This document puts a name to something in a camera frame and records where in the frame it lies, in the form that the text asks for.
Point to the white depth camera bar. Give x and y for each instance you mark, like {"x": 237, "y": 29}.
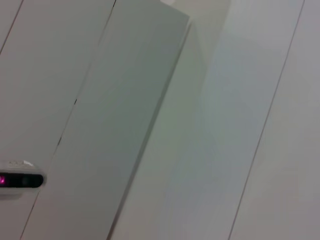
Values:
{"x": 22, "y": 180}

